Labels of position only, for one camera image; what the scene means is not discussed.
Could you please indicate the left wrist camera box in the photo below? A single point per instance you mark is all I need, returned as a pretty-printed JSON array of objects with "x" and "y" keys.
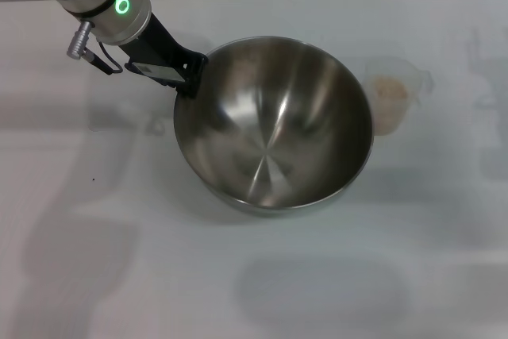
[{"x": 155, "y": 71}]

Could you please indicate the stainless steel mixing bowl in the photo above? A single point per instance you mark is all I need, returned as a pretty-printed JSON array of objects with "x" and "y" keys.
[{"x": 278, "y": 128}]

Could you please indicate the clear plastic measuring cup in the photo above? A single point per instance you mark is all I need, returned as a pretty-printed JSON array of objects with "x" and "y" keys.
[{"x": 401, "y": 73}]

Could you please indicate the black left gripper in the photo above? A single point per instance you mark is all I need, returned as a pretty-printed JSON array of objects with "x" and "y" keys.
[{"x": 158, "y": 47}]

